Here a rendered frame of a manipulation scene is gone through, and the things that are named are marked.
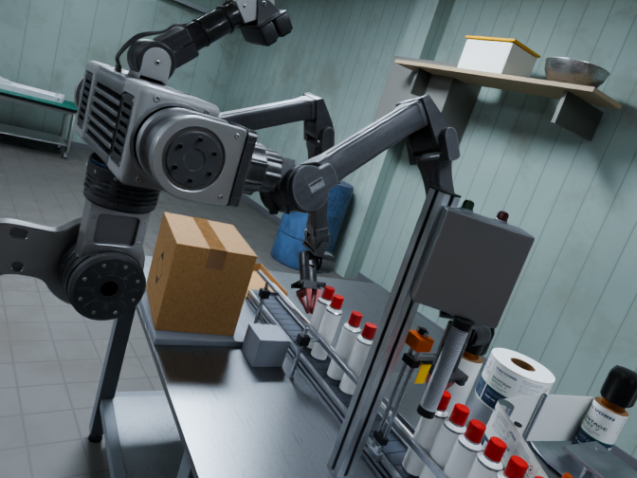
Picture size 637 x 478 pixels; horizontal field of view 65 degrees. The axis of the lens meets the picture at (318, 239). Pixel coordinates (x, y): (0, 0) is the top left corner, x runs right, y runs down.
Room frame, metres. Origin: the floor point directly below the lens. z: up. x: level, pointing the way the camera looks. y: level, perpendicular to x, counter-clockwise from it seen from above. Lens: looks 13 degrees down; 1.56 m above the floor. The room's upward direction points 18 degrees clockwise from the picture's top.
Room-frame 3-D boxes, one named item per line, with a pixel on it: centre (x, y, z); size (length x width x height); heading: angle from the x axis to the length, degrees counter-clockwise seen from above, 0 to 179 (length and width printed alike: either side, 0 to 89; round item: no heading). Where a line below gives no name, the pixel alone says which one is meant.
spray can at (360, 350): (1.25, -0.21, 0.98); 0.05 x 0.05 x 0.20
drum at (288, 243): (5.29, 0.13, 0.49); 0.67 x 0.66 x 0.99; 130
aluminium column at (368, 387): (0.98, -0.21, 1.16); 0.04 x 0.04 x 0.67; 33
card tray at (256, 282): (1.93, 0.24, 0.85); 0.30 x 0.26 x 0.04; 33
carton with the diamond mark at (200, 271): (1.49, 0.33, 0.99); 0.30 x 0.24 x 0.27; 28
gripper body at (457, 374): (1.10, -0.38, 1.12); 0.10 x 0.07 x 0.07; 34
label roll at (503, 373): (1.50, -0.74, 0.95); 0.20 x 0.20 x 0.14
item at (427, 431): (1.00, -0.36, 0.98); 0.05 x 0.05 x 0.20
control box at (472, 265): (0.96, -0.29, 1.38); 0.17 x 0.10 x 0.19; 88
